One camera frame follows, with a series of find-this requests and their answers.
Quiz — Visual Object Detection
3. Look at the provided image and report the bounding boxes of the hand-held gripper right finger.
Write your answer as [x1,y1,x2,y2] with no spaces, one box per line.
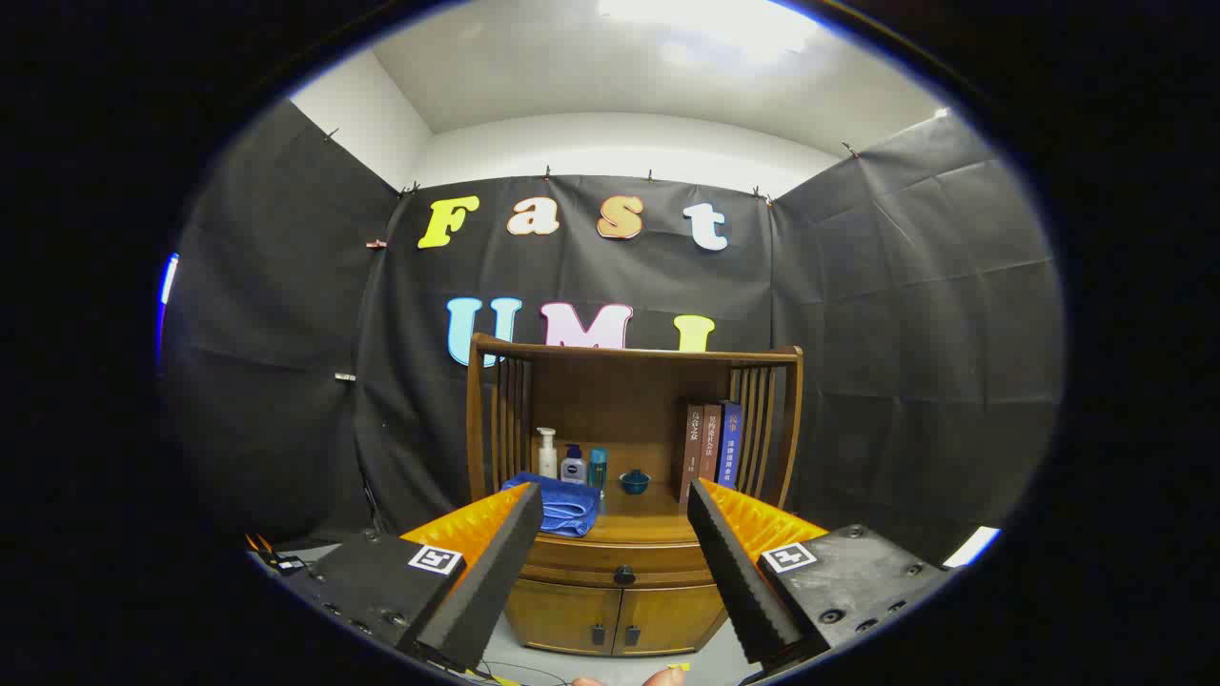
[686,477,952,668]

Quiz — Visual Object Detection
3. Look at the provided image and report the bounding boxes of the brown wooden drawer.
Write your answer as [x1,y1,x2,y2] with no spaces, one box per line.
[520,538,712,590]

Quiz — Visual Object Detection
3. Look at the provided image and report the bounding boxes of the black backdrop cloth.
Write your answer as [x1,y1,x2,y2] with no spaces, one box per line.
[160,100,1066,563]

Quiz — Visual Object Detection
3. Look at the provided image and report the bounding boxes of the reddish brown book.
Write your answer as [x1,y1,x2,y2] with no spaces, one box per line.
[699,403,725,487]

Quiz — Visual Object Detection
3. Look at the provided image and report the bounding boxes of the dark brown book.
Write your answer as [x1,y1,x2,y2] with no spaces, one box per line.
[679,404,706,504]

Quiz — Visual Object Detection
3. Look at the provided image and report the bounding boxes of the folded blue towel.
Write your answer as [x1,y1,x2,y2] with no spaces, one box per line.
[500,472,603,539]

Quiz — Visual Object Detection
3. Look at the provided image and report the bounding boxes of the wooden countertop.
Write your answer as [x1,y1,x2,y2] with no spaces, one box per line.
[529,476,711,546]

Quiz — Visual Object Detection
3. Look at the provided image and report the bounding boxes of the wooden cabinet door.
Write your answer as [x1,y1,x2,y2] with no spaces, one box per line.
[503,579,622,656]
[615,583,730,658]

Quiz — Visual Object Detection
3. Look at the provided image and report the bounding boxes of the brown wooden cabinet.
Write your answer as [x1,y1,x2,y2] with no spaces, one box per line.
[465,333,804,658]

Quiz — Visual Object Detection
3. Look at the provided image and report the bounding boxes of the blue book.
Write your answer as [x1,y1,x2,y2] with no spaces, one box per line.
[717,401,744,491]

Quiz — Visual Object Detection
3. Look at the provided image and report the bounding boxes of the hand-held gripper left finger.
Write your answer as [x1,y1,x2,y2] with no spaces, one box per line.
[276,481,545,673]

